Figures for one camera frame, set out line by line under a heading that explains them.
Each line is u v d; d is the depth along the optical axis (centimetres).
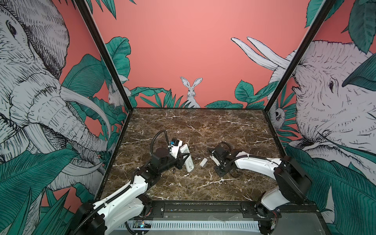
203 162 91
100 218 41
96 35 78
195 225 70
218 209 75
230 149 98
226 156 66
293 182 44
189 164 80
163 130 107
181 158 68
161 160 60
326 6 69
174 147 69
